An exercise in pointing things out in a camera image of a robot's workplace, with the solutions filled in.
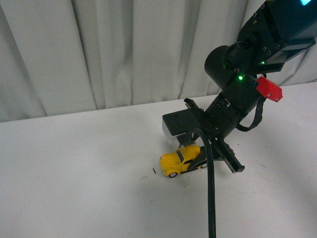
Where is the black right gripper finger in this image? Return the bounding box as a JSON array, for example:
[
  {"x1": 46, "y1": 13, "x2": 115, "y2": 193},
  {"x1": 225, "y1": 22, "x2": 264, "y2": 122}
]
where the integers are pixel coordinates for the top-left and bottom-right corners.
[{"x1": 191, "y1": 146, "x2": 207, "y2": 167}]

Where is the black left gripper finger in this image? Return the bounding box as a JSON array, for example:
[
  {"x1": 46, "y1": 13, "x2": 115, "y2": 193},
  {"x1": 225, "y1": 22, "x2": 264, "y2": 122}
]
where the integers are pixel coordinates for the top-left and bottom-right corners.
[{"x1": 178, "y1": 133, "x2": 196, "y2": 148}]

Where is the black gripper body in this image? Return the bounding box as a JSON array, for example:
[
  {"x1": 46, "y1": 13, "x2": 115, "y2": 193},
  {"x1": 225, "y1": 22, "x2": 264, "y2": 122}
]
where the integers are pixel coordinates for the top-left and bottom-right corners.
[{"x1": 184, "y1": 98, "x2": 245, "y2": 173}]

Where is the yellow beetle toy car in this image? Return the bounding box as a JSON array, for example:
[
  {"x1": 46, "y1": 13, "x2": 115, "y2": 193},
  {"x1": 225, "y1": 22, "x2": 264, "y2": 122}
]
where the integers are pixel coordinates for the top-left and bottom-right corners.
[{"x1": 159, "y1": 145, "x2": 206, "y2": 178}]

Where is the red plastic clip block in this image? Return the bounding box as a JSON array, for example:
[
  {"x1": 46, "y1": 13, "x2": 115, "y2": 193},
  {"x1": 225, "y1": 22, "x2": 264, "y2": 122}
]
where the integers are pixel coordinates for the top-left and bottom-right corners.
[{"x1": 256, "y1": 76, "x2": 283, "y2": 102}]

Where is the grey curtain backdrop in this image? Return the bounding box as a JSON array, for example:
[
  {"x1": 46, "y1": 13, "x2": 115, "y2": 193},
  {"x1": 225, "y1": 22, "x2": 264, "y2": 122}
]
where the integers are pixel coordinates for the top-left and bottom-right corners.
[{"x1": 0, "y1": 0, "x2": 317, "y2": 123}]

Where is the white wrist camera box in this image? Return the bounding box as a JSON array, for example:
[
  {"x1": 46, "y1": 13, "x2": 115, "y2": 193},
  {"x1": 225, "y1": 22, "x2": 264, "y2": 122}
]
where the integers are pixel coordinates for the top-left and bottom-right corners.
[{"x1": 162, "y1": 108, "x2": 204, "y2": 144}]

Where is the black strap loop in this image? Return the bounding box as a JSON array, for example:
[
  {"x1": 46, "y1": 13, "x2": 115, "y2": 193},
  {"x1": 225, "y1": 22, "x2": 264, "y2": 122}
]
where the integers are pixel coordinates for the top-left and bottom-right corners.
[{"x1": 237, "y1": 95, "x2": 265, "y2": 132}]

